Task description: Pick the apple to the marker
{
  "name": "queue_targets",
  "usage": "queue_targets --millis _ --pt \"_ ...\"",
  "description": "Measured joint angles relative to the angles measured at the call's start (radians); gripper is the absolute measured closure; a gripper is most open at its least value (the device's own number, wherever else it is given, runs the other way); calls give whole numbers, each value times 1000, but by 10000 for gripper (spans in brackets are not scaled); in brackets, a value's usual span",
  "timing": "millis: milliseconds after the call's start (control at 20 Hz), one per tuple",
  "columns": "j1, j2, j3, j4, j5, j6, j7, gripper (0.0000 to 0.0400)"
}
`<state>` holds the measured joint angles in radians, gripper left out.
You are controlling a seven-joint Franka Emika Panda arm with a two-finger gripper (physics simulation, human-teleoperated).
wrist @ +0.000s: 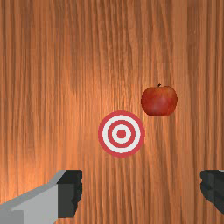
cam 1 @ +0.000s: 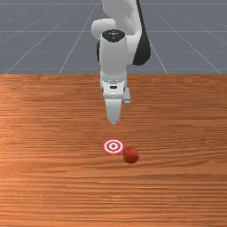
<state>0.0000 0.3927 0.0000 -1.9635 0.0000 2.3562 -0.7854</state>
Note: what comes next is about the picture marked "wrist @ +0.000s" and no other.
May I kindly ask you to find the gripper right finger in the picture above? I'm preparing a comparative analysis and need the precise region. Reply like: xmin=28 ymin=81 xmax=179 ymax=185
xmin=199 ymin=169 xmax=224 ymax=217

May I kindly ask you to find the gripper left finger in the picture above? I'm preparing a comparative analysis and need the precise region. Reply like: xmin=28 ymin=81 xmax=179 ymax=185
xmin=0 ymin=169 xmax=83 ymax=224

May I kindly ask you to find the red apple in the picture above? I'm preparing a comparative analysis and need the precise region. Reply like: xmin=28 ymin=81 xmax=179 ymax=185
xmin=140 ymin=83 xmax=179 ymax=117

